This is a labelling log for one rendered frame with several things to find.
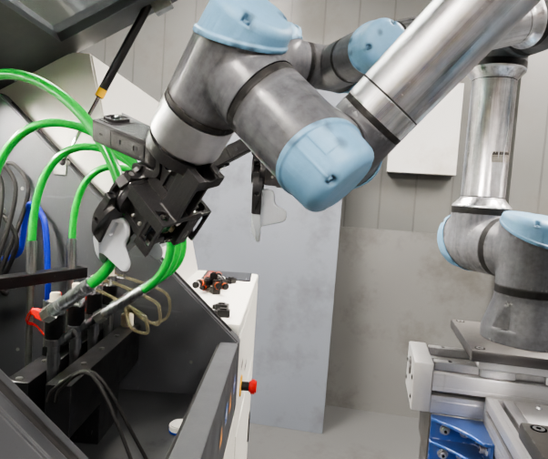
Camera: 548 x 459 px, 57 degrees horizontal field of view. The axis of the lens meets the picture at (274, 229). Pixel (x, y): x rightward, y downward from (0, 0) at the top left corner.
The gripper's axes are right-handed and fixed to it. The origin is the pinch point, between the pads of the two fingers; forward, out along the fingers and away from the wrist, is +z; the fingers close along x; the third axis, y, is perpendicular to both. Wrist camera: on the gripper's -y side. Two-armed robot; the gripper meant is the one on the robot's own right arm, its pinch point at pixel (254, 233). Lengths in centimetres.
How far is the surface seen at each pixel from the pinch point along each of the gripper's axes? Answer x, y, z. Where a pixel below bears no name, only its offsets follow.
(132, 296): -5.0, -19.3, 11.4
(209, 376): -1.6, -6.0, 25.3
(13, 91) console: 23, -56, -25
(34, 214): 3.3, -40.4, -0.5
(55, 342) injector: -13.2, -28.3, 17.4
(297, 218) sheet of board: 195, 12, 6
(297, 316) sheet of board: 187, 16, 60
